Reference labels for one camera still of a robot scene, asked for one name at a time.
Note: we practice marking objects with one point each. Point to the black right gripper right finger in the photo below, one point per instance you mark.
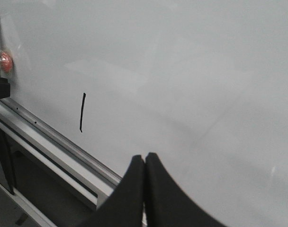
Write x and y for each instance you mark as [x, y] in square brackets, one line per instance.
[166, 204]

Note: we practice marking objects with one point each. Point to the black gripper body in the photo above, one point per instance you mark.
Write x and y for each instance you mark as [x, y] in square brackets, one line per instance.
[5, 88]

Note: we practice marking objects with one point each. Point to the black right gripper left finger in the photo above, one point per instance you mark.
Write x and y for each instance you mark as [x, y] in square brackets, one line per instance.
[124, 207]

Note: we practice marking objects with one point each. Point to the red round magnet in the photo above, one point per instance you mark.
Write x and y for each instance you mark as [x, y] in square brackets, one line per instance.
[6, 61]

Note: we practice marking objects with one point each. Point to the white horizontal stand rod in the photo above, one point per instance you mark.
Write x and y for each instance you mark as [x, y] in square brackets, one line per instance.
[51, 165]

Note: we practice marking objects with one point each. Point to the black marker stroke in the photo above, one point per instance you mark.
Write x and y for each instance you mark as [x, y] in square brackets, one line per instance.
[82, 111]

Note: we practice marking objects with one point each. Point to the aluminium whiteboard tray rail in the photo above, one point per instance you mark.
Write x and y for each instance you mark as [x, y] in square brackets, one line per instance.
[87, 169]

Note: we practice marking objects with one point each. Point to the white metal stand frame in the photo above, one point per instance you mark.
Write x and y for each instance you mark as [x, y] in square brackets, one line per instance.
[86, 176]

